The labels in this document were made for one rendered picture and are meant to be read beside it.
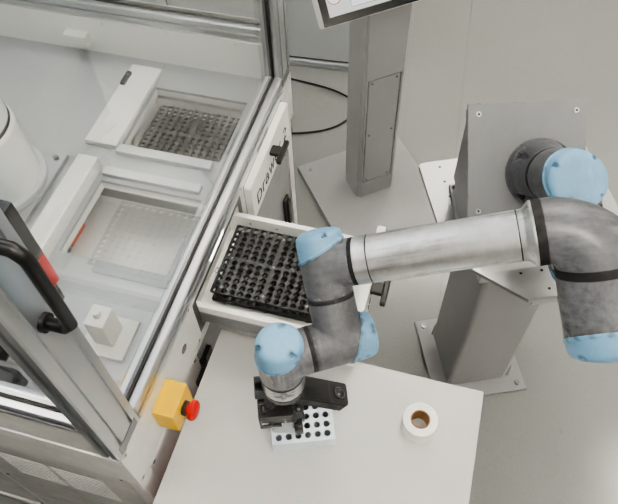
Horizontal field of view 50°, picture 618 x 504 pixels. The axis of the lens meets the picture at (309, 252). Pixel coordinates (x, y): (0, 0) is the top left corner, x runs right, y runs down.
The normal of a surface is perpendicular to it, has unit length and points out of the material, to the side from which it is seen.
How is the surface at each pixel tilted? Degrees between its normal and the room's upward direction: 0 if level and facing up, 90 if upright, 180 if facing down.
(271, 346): 0
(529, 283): 0
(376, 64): 90
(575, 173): 38
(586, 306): 64
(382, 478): 0
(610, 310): 48
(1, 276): 90
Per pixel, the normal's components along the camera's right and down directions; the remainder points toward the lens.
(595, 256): -0.33, 0.15
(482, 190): 0.00, 0.18
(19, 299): 0.96, 0.21
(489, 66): -0.03, -0.57
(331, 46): -0.20, 0.81
